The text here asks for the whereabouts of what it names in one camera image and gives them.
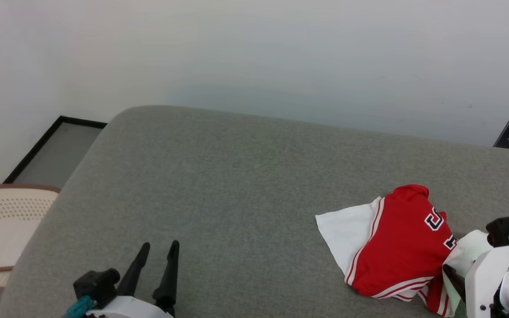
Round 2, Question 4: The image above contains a beige perforated laundry basket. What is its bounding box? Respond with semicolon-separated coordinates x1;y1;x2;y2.
0;184;61;288

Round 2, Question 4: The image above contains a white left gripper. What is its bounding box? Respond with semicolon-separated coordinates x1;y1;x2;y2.
86;240;180;318

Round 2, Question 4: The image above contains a teal left camera plug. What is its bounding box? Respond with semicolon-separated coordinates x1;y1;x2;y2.
62;296;96;318

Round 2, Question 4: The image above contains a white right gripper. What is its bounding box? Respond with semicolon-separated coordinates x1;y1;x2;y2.
442;241;509;318

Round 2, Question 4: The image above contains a red and white jersey shirt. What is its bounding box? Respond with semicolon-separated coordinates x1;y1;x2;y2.
315;184;494;318

